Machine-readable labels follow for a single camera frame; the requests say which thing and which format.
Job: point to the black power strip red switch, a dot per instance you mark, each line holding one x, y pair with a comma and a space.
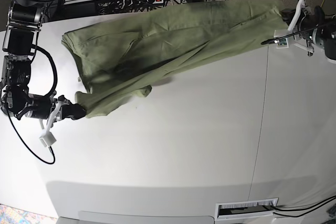
145, 2

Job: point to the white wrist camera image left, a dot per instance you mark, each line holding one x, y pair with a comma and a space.
47, 139

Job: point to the green T-shirt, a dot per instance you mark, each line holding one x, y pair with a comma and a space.
120, 58

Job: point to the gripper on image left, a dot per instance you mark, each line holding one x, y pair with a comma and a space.
52, 110

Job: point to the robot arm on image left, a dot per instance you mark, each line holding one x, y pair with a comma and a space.
25, 18

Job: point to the black camera cable image right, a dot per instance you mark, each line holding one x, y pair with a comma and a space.
274, 40

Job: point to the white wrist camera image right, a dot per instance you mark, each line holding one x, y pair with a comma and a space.
281, 43

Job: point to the white cable grommet tray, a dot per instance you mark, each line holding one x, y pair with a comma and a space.
245, 209

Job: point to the black camera cable image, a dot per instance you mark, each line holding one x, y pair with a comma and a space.
274, 40
40, 104

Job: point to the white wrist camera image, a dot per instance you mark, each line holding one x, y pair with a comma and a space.
47, 139
281, 43

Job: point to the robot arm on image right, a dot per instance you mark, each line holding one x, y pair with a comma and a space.
325, 37

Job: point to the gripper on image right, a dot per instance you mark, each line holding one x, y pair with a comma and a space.
300, 18

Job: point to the black camera cable image left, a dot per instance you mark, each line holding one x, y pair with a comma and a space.
40, 104

